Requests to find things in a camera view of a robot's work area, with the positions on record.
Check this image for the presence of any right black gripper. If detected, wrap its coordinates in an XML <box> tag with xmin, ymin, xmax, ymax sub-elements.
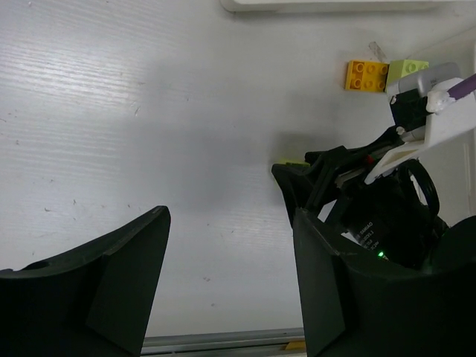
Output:
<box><xmin>271</xmin><ymin>145</ymin><xmax>448</xmax><ymax>269</ymax></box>

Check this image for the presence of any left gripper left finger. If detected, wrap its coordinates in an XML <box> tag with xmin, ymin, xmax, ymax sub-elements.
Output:
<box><xmin>1</xmin><ymin>206</ymin><xmax>171</xmax><ymax>356</ymax></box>

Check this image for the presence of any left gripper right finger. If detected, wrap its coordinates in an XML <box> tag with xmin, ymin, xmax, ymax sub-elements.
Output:
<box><xmin>293</xmin><ymin>209</ymin><xmax>475</xmax><ymax>356</ymax></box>

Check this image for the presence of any yellow-green base lego brick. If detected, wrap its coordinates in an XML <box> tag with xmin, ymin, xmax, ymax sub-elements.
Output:
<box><xmin>272</xmin><ymin>160</ymin><xmax>310</xmax><ymax>172</ymax></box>

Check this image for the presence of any light green lego brick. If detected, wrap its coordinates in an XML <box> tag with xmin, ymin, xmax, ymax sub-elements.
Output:
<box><xmin>386</xmin><ymin>59</ymin><xmax>429</xmax><ymax>90</ymax></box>

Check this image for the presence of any left white divided tray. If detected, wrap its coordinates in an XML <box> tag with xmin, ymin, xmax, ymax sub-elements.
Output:
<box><xmin>220</xmin><ymin>0</ymin><xmax>453</xmax><ymax>13</ymax></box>

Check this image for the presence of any aluminium front rail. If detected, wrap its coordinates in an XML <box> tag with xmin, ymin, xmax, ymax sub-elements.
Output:
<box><xmin>141</xmin><ymin>328</ymin><xmax>306</xmax><ymax>356</ymax></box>

